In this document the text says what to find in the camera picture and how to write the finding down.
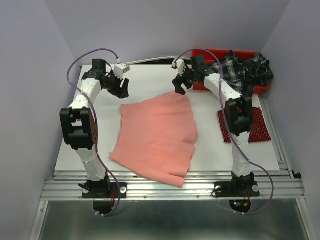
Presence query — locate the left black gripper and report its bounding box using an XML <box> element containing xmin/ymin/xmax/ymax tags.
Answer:
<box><xmin>103</xmin><ymin>70</ymin><xmax>129</xmax><ymax>99</ymax></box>

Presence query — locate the plaid navy skirt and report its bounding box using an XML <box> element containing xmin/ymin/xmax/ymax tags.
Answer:
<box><xmin>208</xmin><ymin>50</ymin><xmax>274</xmax><ymax>97</ymax></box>

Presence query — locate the red polka dot skirt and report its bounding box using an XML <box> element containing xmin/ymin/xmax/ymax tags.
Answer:
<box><xmin>217</xmin><ymin>107</ymin><xmax>272</xmax><ymax>143</ymax></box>

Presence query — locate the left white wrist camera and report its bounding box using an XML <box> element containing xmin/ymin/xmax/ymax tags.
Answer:
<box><xmin>113</xmin><ymin>63</ymin><xmax>130</xmax><ymax>79</ymax></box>

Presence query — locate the aluminium frame rail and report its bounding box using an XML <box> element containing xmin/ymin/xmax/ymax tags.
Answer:
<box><xmin>30</xmin><ymin>97</ymin><xmax>314</xmax><ymax>240</ymax></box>

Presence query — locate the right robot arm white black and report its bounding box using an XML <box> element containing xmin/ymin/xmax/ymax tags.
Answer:
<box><xmin>171</xmin><ymin>55</ymin><xmax>255</xmax><ymax>195</ymax></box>

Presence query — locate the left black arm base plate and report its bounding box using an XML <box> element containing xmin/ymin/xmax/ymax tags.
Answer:
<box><xmin>78</xmin><ymin>180</ymin><xmax>128</xmax><ymax>217</ymax></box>

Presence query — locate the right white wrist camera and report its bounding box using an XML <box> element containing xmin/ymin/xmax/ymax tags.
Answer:
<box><xmin>171</xmin><ymin>59</ymin><xmax>186</xmax><ymax>76</ymax></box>

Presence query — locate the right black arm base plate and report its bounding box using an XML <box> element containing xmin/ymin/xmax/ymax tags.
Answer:
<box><xmin>211</xmin><ymin>181</ymin><xmax>261</xmax><ymax>215</ymax></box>

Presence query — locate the pink pleated skirt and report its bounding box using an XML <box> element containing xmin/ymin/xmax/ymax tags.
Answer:
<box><xmin>109</xmin><ymin>91</ymin><xmax>197</xmax><ymax>188</ymax></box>

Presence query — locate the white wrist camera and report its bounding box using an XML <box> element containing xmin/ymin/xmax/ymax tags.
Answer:
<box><xmin>113</xmin><ymin>63</ymin><xmax>130</xmax><ymax>79</ymax></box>
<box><xmin>171</xmin><ymin>59</ymin><xmax>186</xmax><ymax>76</ymax></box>

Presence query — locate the red plastic bin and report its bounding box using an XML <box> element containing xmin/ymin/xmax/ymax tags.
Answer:
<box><xmin>191</xmin><ymin>48</ymin><xmax>271</xmax><ymax>95</ymax></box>

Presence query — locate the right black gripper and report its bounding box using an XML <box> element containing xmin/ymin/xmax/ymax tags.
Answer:
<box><xmin>171</xmin><ymin>63</ymin><xmax>197</xmax><ymax>95</ymax></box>

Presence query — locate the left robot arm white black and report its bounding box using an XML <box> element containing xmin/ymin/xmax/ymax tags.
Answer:
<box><xmin>59</xmin><ymin>59</ymin><xmax>130</xmax><ymax>197</ymax></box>

